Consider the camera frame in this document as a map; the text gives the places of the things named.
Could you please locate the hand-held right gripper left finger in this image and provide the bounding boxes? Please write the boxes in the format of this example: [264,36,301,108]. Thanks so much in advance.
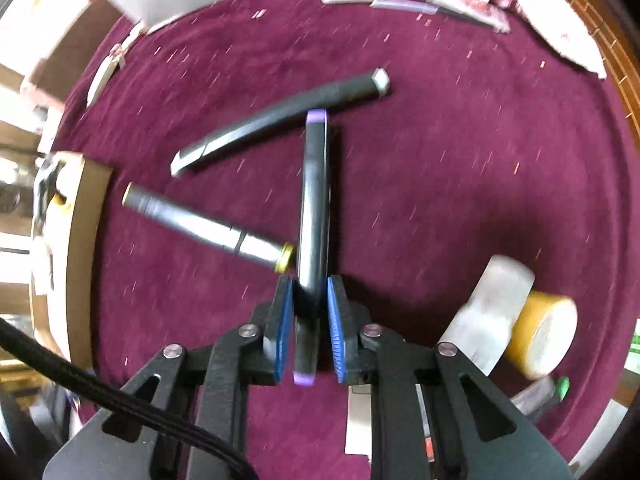
[44,275,295,480]

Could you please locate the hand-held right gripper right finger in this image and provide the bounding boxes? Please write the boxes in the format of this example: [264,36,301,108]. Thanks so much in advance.
[326,275,576,480]

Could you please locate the black marker purple caps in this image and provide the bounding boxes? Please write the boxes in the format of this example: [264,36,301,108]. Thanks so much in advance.
[292,109,333,388]

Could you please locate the black marker gold caps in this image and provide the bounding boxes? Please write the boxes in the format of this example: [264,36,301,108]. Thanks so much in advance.
[121,181,299,275]

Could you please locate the white plastic bottle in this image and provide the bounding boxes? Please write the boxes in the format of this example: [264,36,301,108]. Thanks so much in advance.
[440,255,536,376]

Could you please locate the yellow tape roll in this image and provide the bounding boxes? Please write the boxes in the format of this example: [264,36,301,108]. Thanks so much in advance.
[502,290,578,380]

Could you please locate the black marker green caps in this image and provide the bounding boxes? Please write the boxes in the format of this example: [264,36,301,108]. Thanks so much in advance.
[510,375,571,421]

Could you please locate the black marker grey caps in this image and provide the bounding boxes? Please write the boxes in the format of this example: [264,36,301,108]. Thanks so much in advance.
[170,67,391,178]

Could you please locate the cardboard tray box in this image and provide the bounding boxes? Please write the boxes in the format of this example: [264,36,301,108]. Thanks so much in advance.
[29,151,114,370]

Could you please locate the key fob with pink charm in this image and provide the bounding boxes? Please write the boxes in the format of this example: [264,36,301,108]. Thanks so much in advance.
[86,35,146,108]

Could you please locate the translucent thin stick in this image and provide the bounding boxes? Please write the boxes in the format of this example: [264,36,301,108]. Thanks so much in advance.
[370,0,493,29]

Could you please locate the white red tube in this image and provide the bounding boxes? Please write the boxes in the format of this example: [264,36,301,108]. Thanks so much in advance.
[402,0,511,33]

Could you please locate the brown upholstered chair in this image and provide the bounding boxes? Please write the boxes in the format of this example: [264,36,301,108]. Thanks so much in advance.
[20,0,138,106]

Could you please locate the pink floral cloth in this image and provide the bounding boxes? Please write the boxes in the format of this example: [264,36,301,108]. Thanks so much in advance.
[482,0,608,80]

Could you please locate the wooden cabinet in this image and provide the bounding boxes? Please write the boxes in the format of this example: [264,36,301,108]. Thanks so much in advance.
[542,0,640,126]

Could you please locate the black braided cable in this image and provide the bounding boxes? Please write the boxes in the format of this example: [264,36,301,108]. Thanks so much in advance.
[0,317,258,480]

